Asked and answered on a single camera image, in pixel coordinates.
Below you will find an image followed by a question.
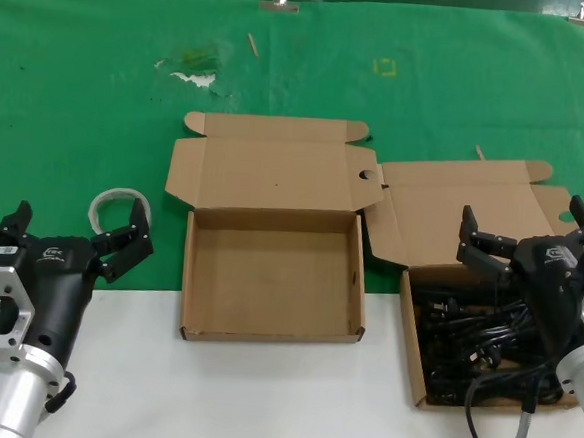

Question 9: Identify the cable with silver sleeve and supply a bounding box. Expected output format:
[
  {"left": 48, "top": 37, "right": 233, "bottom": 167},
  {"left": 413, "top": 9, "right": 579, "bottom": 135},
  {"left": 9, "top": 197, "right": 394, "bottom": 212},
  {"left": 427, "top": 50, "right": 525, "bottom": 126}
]
[{"left": 506, "top": 384, "right": 542, "bottom": 438}]

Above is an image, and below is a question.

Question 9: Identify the flat brown cardboard box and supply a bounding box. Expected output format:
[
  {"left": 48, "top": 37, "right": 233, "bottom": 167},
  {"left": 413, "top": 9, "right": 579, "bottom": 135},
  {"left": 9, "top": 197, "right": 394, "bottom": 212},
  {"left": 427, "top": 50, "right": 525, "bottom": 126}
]
[{"left": 152, "top": 108, "right": 389, "bottom": 355}]

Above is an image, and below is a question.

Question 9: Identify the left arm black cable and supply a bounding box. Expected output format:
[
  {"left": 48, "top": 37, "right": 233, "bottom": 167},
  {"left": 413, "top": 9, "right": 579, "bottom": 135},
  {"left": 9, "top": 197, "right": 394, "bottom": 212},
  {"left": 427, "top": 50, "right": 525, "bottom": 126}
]
[{"left": 42, "top": 367, "right": 80, "bottom": 415}]

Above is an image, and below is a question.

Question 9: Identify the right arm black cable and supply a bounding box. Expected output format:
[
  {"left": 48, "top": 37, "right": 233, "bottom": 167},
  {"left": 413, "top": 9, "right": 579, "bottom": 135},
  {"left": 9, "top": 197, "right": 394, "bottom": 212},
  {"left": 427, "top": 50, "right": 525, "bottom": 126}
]
[{"left": 462, "top": 351, "right": 564, "bottom": 438}]

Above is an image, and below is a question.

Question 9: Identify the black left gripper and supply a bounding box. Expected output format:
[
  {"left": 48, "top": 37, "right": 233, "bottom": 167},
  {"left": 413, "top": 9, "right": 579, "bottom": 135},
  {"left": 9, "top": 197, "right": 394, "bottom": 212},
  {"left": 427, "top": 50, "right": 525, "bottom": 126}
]
[{"left": 0, "top": 188, "right": 159, "bottom": 371}]

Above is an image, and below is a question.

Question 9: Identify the green table cloth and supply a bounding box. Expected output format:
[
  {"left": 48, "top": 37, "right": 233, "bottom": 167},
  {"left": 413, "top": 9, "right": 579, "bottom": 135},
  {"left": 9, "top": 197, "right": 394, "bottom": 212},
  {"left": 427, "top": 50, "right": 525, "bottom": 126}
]
[{"left": 0, "top": 0, "right": 584, "bottom": 334}]

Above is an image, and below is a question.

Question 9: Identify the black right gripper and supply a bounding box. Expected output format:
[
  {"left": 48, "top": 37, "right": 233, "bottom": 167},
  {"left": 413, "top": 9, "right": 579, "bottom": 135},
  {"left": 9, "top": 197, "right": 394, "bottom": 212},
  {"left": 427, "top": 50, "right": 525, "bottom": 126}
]
[{"left": 450, "top": 186, "right": 584, "bottom": 354}]

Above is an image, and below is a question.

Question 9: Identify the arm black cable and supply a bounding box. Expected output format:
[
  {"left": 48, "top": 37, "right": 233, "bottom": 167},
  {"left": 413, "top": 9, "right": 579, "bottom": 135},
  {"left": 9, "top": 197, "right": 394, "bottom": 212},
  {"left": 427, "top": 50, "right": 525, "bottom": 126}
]
[
  {"left": 42, "top": 367, "right": 80, "bottom": 415},
  {"left": 462, "top": 351, "right": 564, "bottom": 438}
]

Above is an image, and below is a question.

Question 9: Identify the open brown cardboard box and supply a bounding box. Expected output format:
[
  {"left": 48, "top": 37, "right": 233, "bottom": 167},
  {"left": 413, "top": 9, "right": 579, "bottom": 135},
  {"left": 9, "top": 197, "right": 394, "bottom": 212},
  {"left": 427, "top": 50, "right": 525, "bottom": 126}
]
[{"left": 348, "top": 148, "right": 584, "bottom": 421}]

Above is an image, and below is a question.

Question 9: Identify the black power cable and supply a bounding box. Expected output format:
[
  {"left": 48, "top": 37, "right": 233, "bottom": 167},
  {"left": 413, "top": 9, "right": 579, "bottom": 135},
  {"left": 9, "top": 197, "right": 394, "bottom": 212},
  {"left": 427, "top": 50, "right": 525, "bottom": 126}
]
[
  {"left": 419, "top": 327, "right": 545, "bottom": 378},
  {"left": 421, "top": 358, "right": 571, "bottom": 415},
  {"left": 410, "top": 267, "right": 530, "bottom": 317},
  {"left": 413, "top": 297, "right": 543, "bottom": 343}
]

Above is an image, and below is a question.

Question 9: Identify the white tape roll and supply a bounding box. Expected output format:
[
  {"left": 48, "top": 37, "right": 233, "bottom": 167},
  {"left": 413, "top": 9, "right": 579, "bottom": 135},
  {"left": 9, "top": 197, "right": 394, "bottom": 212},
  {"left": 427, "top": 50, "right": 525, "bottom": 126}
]
[{"left": 87, "top": 184, "right": 154, "bottom": 236}]

